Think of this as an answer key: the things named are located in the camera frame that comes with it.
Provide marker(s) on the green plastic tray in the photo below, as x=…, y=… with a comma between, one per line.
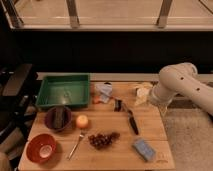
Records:
x=68, y=90

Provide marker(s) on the silver fork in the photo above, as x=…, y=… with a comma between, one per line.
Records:
x=80, y=138

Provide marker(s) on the red bowl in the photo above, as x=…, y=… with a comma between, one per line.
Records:
x=41, y=148

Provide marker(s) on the dark rectangular eraser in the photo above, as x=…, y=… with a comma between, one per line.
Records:
x=59, y=117

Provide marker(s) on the bunch of purple grapes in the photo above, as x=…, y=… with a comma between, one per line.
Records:
x=101, y=141

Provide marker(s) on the black handled knife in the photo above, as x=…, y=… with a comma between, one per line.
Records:
x=131, y=119

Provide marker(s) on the white crumpled cloth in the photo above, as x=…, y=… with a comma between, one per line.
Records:
x=105, y=91

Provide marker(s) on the black chair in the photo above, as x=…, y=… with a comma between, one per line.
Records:
x=15, y=96

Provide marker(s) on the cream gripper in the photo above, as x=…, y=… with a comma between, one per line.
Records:
x=142, y=92

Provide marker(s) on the yellow red apple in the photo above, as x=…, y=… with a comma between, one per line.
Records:
x=82, y=121

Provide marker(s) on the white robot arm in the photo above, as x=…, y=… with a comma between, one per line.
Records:
x=172, y=80

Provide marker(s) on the dark purple bowl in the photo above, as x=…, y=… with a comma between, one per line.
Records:
x=49, y=118

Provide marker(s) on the blue sponge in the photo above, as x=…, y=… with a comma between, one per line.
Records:
x=144, y=149

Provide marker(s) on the small orange object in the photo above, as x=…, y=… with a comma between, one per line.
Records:
x=96, y=100

